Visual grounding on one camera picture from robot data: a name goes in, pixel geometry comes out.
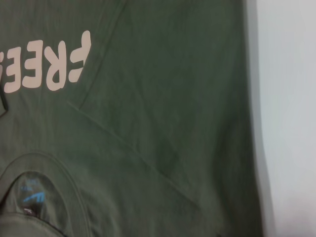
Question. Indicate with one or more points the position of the dark green FREE! t-shirt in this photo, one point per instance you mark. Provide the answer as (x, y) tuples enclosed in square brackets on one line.
[(128, 118)]

